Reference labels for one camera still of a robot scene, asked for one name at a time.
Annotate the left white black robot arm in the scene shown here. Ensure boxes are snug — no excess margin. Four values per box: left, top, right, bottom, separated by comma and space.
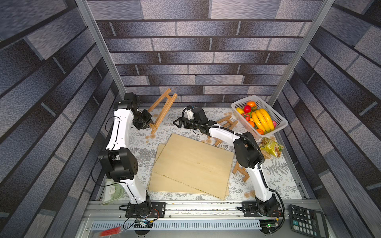
98, 93, 152, 217

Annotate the yellow lemon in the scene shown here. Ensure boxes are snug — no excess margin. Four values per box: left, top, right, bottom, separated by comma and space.
236, 108, 245, 115

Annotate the aluminium rail base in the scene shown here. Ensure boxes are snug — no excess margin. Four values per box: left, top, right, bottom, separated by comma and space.
75, 199, 337, 238

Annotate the yellow banana bunch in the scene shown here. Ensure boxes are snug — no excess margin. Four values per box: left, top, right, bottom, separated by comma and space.
251, 109, 276, 134

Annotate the red apple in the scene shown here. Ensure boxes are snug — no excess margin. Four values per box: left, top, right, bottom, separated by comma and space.
244, 105, 252, 114

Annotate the white plastic basket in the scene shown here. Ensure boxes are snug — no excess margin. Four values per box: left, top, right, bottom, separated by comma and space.
231, 95, 288, 140

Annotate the plywood board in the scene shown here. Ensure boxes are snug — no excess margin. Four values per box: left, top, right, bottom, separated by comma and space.
152, 133, 234, 199
147, 144, 230, 197

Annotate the orange fruit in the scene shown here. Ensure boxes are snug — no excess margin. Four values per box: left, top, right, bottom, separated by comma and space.
256, 129, 266, 135
247, 101, 257, 108

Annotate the orange fruit bottom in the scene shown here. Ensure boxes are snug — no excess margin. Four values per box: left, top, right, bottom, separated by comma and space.
256, 129, 266, 135

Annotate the black calculator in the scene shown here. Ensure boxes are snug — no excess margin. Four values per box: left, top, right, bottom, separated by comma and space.
288, 204, 329, 238

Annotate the green snack bag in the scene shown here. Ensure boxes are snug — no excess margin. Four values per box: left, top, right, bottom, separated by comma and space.
260, 137, 284, 158

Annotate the red tool handle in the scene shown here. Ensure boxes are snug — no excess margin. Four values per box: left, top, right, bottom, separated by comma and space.
99, 227, 122, 238

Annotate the orange fruit top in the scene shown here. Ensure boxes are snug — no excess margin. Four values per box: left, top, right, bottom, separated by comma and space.
247, 101, 257, 108

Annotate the floral table mat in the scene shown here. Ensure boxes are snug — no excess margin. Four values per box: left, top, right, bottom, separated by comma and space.
128, 108, 302, 201

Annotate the green items plastic bag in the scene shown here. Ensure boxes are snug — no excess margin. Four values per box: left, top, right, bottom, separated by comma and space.
102, 179, 127, 205

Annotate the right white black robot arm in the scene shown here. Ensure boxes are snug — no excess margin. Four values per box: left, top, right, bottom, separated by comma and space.
173, 106, 285, 217

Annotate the wooden easel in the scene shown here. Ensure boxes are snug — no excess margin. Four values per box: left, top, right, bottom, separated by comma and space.
233, 149, 272, 182
208, 115, 238, 147
147, 88, 178, 135

